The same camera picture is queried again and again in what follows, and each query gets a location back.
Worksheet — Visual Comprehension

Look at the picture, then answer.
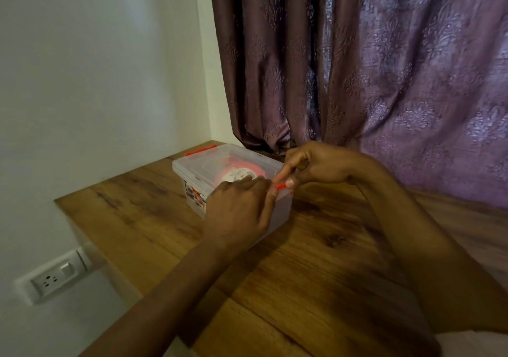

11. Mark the person's right hand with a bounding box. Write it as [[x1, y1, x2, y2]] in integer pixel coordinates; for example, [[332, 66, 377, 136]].
[[271, 141, 382, 191]]

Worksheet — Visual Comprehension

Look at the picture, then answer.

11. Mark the person's left hand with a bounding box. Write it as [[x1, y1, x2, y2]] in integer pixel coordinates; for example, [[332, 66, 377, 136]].
[[201, 176, 279, 252]]

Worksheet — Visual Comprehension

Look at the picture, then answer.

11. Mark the orange extension cord reel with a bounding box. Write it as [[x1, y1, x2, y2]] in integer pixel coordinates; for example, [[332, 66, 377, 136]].
[[202, 157, 265, 185]]

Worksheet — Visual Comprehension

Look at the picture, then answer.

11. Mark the clear plastic box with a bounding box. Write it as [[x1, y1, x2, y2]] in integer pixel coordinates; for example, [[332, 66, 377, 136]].
[[171, 142, 295, 250]]

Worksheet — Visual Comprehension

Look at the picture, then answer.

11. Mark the clear plastic lid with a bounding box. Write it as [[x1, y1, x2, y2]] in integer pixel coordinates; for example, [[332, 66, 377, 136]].
[[171, 142, 295, 203]]

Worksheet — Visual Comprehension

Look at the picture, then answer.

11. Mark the person's right forearm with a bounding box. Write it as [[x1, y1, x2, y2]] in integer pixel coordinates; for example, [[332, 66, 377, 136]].
[[353, 162, 508, 336]]

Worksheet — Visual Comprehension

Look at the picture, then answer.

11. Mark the person's left forearm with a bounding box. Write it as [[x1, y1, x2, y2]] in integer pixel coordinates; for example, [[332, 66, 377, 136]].
[[79, 237, 239, 357]]

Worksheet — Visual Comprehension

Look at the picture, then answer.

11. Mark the person's white right sleeve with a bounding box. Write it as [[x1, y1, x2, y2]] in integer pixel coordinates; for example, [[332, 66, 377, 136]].
[[436, 330, 508, 357]]

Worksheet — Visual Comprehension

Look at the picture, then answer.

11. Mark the purple patterned curtain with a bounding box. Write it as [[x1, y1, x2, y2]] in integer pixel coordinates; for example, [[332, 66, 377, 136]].
[[209, 0, 508, 210]]

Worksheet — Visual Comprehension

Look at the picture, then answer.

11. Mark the white wall socket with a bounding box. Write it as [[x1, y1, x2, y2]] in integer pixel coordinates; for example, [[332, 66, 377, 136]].
[[15, 245, 94, 306]]

